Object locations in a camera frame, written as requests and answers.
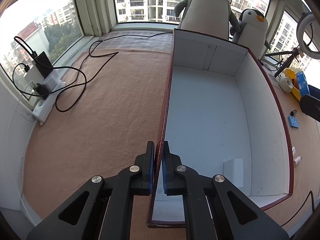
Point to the white power strip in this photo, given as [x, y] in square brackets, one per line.
[45, 107]

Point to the white charger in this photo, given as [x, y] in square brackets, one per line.
[297, 161]

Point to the black power adapter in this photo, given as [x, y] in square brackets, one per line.
[43, 63]

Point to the small white plastic piece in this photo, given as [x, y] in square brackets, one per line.
[294, 150]

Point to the white round plastic device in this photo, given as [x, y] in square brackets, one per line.
[285, 85]

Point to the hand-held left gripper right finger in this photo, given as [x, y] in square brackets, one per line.
[164, 180]

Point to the blue phone stand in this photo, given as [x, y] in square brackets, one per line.
[293, 123]

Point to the small black cylinder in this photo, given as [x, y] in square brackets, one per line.
[293, 112]

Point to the white power bank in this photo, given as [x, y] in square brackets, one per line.
[32, 76]

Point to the blue printed box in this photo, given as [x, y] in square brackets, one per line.
[302, 82]

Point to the yellow tape dispenser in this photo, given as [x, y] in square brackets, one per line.
[290, 73]

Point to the red cardboard box white inside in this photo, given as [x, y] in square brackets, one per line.
[212, 117]

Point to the small penguin plush toy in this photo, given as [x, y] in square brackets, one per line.
[247, 37]

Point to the white foam block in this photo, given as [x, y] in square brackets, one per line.
[233, 173]

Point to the pale checked cloth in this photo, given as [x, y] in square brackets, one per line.
[140, 45]

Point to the white plug adapter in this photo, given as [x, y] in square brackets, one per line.
[52, 80]

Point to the large penguin plush toy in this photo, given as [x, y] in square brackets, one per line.
[207, 12]

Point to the black plug adapter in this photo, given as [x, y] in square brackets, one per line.
[41, 90]

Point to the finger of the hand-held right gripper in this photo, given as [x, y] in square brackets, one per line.
[310, 107]

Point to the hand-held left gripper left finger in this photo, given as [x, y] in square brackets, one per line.
[150, 180]

